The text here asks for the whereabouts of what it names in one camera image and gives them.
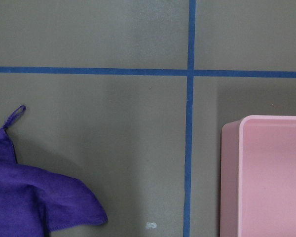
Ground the purple cloth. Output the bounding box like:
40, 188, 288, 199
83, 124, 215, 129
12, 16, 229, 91
0, 105, 108, 237

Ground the pink plastic bin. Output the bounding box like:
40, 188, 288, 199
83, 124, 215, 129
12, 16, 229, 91
220, 115, 296, 237

